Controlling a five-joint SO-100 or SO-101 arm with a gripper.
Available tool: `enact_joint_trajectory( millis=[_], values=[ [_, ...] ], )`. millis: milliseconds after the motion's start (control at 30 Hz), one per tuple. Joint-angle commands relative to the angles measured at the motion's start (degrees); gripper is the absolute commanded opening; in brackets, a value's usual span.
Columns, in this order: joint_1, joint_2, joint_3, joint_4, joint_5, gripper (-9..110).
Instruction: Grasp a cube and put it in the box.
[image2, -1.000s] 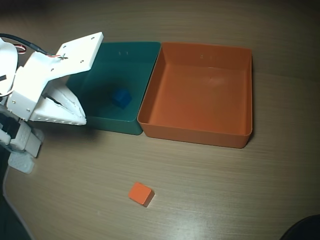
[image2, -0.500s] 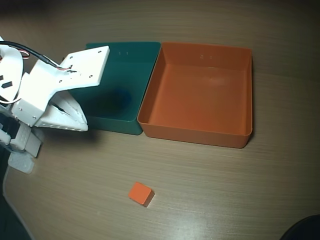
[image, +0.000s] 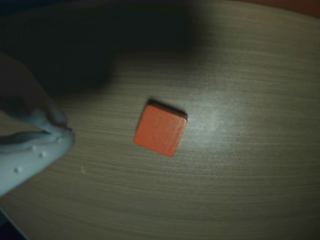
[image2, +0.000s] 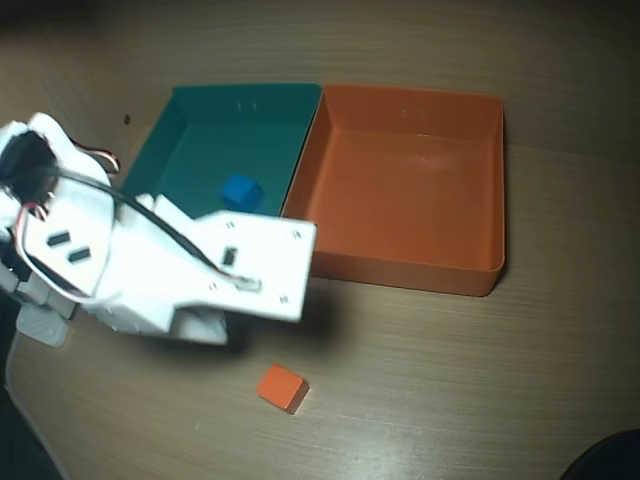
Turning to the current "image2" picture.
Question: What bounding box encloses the blue cube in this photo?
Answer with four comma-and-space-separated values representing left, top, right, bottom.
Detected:
217, 173, 265, 216

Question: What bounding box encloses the orange cube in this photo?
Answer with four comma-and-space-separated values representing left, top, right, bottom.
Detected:
256, 363, 310, 416

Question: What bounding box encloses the teal plastic box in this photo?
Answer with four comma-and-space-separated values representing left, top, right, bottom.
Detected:
119, 82, 322, 222

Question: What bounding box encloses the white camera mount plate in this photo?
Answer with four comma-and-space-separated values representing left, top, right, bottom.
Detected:
192, 209, 319, 324

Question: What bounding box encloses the orange plastic box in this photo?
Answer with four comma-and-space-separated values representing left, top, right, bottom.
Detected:
282, 83, 506, 298

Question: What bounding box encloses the dark round object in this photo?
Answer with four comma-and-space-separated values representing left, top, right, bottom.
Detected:
564, 429, 640, 480

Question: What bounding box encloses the white arm base clamp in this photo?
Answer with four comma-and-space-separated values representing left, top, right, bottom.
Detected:
15, 302, 69, 349

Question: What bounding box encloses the red white servo wire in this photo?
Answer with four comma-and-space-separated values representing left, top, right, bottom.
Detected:
14, 201, 121, 307
74, 143, 124, 177

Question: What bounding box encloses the black cable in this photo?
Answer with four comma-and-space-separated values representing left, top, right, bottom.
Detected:
47, 167, 241, 284

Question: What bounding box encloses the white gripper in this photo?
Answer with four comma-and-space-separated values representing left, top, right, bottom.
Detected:
83, 194, 229, 347

